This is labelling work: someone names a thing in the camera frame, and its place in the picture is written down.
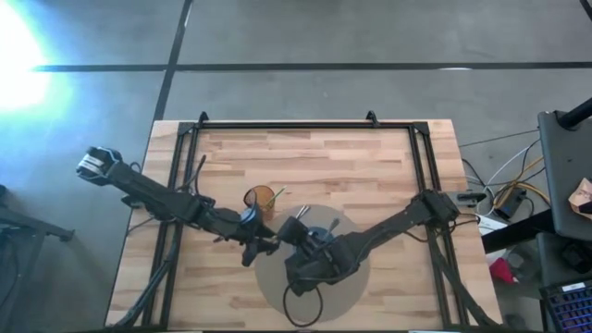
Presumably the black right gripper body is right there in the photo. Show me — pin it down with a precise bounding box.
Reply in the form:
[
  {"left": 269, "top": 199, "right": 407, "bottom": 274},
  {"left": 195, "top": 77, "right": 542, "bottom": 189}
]
[{"left": 276, "top": 215, "right": 360, "bottom": 298}]

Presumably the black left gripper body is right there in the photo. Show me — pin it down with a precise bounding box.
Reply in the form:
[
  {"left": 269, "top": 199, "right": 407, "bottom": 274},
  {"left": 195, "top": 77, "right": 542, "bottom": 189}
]
[{"left": 215, "top": 205, "right": 268, "bottom": 268}]

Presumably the blue bowl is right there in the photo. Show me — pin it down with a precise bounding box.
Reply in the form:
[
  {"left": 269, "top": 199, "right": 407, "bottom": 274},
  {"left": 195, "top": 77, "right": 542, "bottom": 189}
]
[{"left": 304, "top": 225, "right": 341, "bottom": 251}]

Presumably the amber faceted plastic cup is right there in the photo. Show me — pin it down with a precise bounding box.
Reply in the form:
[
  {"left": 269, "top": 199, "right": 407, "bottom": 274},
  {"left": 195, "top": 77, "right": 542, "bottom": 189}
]
[{"left": 242, "top": 184, "right": 278, "bottom": 218}]

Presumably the green plastic straw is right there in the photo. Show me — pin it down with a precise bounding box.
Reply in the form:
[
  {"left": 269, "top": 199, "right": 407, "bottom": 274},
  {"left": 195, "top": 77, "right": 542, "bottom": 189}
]
[{"left": 266, "top": 185, "right": 289, "bottom": 208}]

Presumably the round grey textured placemat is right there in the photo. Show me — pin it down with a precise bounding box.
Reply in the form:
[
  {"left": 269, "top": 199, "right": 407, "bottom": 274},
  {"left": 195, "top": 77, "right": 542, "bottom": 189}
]
[{"left": 253, "top": 203, "right": 372, "bottom": 324}]

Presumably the small red item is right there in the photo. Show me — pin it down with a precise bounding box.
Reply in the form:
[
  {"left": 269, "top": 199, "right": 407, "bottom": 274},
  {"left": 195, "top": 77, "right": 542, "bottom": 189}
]
[{"left": 488, "top": 257, "right": 515, "bottom": 284}]

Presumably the black slanted bar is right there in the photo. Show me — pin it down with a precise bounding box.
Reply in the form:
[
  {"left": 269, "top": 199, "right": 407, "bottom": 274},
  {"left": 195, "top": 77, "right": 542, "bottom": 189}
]
[{"left": 480, "top": 210, "right": 556, "bottom": 254}]

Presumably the black floor stand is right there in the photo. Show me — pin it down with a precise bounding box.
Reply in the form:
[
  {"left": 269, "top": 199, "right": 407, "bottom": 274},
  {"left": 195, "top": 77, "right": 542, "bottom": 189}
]
[{"left": 0, "top": 184, "right": 76, "bottom": 333}]

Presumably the black power box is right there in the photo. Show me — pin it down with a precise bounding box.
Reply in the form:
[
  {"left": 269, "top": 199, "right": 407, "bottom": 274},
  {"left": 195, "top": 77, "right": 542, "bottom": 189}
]
[{"left": 493, "top": 187, "right": 527, "bottom": 219}]

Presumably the backlit keyboard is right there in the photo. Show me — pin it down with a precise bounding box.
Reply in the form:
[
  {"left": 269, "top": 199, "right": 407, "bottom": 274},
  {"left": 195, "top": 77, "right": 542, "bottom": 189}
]
[{"left": 539, "top": 277, "right": 592, "bottom": 333}]

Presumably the grey cart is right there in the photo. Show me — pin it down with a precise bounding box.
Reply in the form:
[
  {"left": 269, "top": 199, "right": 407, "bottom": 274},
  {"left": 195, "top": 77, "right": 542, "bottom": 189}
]
[{"left": 537, "top": 109, "right": 592, "bottom": 241}]

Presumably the crumpled brown paper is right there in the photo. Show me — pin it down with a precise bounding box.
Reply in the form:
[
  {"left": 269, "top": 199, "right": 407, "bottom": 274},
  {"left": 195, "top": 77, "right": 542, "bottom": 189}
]
[{"left": 567, "top": 177, "right": 592, "bottom": 215}]

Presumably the black pole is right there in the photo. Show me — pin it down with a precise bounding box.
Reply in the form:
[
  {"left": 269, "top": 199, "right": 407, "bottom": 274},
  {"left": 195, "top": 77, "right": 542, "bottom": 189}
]
[{"left": 557, "top": 96, "right": 592, "bottom": 130}]

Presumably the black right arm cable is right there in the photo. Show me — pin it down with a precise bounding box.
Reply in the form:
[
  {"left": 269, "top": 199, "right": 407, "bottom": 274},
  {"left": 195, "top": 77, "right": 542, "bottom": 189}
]
[{"left": 282, "top": 282, "right": 324, "bottom": 328}]

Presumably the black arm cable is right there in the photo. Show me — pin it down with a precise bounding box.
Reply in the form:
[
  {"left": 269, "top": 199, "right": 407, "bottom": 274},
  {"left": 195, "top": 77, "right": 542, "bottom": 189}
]
[
  {"left": 282, "top": 282, "right": 324, "bottom": 328},
  {"left": 187, "top": 154, "right": 208, "bottom": 195}
]

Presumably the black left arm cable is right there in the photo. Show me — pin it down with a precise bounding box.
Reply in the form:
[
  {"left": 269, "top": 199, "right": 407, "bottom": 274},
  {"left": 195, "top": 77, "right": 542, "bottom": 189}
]
[{"left": 187, "top": 154, "right": 208, "bottom": 195}]

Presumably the black metal rig frame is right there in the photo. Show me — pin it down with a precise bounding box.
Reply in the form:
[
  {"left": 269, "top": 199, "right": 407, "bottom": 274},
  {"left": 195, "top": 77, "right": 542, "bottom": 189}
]
[{"left": 115, "top": 110, "right": 500, "bottom": 332}]

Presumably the white cable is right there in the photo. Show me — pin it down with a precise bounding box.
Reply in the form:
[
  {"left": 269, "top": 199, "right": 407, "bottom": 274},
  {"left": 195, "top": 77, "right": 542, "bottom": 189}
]
[{"left": 485, "top": 138, "right": 542, "bottom": 191}]

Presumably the yellow cable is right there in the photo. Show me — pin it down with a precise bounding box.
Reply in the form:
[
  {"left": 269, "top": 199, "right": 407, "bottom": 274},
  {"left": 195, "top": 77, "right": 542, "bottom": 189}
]
[{"left": 492, "top": 155, "right": 551, "bottom": 207}]

